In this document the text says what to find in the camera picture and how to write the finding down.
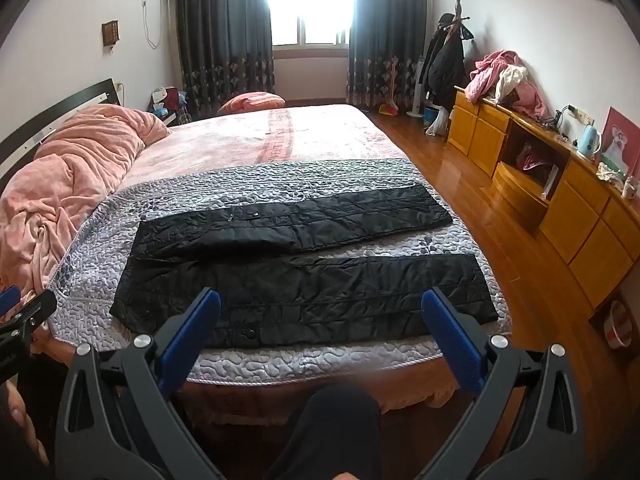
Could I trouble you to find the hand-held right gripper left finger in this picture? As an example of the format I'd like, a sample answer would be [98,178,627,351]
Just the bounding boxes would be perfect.
[54,287,226,480]

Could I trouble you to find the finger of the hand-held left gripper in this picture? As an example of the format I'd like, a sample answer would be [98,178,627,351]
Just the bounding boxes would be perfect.
[0,287,22,317]
[0,289,58,343]

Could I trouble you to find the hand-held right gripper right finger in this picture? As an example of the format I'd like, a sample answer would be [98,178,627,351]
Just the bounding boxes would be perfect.
[415,287,586,480]

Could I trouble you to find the black quilted pants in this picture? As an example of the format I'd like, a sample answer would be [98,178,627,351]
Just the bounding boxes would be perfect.
[109,184,499,349]

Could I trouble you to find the person's left hand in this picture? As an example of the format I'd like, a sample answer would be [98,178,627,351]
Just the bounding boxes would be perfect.
[0,385,51,467]

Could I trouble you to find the pink fleece blanket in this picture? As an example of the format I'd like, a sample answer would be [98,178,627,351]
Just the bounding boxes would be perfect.
[0,105,173,301]

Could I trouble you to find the person's dark-trousered knee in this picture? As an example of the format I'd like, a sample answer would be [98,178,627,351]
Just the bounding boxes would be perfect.
[262,385,384,480]

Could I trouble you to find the red and white bin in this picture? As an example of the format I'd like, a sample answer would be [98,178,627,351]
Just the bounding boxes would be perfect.
[602,300,632,349]

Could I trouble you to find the dark wooden headboard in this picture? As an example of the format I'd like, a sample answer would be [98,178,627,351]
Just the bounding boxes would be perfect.
[0,78,122,181]

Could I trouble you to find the long wooden dresser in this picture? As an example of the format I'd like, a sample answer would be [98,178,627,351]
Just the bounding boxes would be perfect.
[446,85,640,311]

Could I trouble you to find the red cloth in dresser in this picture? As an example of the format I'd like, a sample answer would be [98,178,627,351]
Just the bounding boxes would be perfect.
[516,142,556,174]

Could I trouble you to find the grey quilted bedspread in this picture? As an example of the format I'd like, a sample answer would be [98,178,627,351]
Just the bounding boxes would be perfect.
[50,158,513,387]

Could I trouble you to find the nightstand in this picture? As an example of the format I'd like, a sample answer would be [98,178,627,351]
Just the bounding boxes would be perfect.
[147,105,195,127]

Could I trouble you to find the white plastic bag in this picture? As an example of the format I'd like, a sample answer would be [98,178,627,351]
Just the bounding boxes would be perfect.
[426,109,454,137]

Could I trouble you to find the pink printed bed sheet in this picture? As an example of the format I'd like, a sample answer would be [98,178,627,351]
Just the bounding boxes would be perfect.
[112,104,410,196]

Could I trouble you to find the orange pillow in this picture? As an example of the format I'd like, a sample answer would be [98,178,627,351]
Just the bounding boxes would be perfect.
[217,91,287,116]

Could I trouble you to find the light blue electric kettle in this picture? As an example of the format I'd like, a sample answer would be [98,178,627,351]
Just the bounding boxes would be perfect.
[576,125,603,161]

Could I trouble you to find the yellow broom with dustpan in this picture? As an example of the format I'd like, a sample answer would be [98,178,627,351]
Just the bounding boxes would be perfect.
[376,57,402,119]

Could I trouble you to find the white standing fan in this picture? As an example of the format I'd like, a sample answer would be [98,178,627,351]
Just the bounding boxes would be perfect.
[406,54,427,120]

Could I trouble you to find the pile of pink clothes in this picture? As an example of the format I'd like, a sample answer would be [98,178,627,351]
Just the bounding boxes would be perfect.
[465,50,547,117]

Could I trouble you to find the dark hanging jacket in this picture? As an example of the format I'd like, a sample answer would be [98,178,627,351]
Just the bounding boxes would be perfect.
[419,12,468,110]

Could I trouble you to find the dark patterned curtain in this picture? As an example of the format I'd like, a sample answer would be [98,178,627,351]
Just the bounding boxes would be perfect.
[175,0,277,112]
[346,0,434,111]

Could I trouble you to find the wooden coat rack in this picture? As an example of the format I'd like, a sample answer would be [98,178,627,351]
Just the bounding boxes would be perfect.
[425,0,473,111]

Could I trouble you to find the window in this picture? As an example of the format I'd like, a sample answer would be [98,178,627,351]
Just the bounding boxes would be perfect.
[260,0,362,47]

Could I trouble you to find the pink photo frame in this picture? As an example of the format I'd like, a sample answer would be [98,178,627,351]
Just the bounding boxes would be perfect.
[597,106,640,177]

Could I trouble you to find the small wooden wall box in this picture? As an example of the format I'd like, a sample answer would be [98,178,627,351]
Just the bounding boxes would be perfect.
[101,20,122,52]

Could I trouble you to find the white air conditioner cable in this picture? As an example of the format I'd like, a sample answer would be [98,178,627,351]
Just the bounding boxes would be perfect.
[141,0,168,51]

